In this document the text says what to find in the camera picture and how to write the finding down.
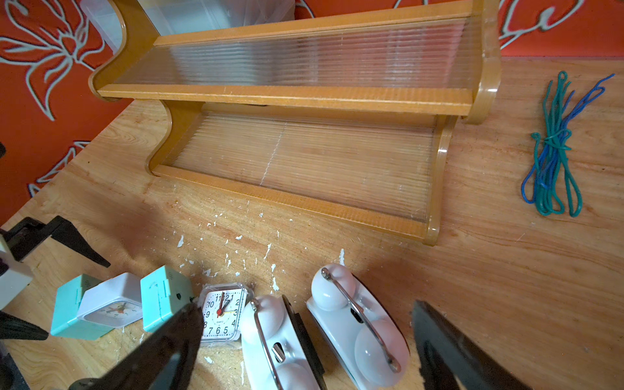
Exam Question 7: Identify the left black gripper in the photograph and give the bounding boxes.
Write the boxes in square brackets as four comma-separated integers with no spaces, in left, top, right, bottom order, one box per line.
[0,215,111,390]

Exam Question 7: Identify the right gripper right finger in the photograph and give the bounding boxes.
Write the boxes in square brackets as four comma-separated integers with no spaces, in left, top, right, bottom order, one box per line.
[412,301,529,389]

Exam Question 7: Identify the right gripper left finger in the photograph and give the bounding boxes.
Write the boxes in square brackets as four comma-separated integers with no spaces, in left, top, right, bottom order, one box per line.
[70,303,203,389]

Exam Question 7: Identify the mint square alarm clock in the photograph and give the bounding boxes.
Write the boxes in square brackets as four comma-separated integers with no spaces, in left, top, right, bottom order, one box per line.
[50,274,113,341]

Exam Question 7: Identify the wooden two-tier shelf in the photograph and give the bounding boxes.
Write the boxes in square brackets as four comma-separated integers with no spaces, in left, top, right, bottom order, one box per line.
[89,1,501,245]

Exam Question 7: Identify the white twin-bell clock rear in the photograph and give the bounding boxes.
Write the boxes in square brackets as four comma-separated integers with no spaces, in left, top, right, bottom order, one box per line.
[306,263,410,389]

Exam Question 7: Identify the white twin-bell clock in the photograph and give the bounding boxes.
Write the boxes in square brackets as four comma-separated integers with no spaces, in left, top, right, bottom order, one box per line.
[306,263,410,389]
[240,295,327,389]

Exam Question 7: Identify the white twin-bell clock middle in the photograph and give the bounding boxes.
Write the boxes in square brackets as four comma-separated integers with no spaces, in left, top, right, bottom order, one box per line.
[240,295,327,389]

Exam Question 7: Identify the green blue twist ties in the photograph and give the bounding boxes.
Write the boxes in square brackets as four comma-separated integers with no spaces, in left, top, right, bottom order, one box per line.
[520,71,616,218]

